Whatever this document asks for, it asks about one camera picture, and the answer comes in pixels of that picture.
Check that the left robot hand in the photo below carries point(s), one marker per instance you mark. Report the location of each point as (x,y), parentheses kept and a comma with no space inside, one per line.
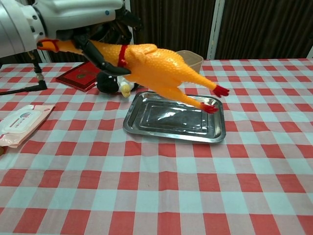
(80,14)

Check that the yellow rubber chicken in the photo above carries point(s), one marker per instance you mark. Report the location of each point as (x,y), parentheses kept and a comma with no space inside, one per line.
(159,66)

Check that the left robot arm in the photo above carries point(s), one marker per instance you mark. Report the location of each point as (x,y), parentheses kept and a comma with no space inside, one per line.
(14,24)

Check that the stainless steel tray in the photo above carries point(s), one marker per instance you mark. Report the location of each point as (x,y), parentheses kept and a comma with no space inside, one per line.
(171,127)

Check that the red white checkered tablecloth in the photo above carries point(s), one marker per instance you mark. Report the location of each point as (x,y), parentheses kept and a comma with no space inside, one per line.
(171,171)

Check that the red booklet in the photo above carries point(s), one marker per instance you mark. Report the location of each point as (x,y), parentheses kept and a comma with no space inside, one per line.
(78,76)

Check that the black-haired plush doll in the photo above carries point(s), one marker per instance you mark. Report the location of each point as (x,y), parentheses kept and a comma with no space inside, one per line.
(107,84)

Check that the pink wet wipes pack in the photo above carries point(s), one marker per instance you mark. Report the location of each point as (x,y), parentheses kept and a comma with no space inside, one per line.
(22,122)

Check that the beige plastic container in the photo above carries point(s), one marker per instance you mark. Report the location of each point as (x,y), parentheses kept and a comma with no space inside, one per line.
(195,60)

